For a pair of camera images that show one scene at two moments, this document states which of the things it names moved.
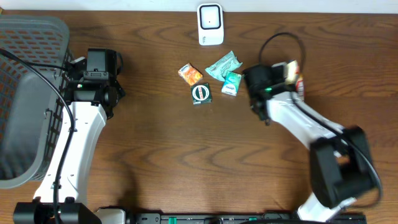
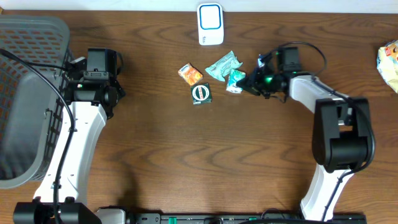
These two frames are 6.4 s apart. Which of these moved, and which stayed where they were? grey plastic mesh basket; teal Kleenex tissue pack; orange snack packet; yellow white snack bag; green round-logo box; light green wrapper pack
Moved: yellow white snack bag; teal Kleenex tissue pack
Stayed: orange snack packet; grey plastic mesh basket; light green wrapper pack; green round-logo box
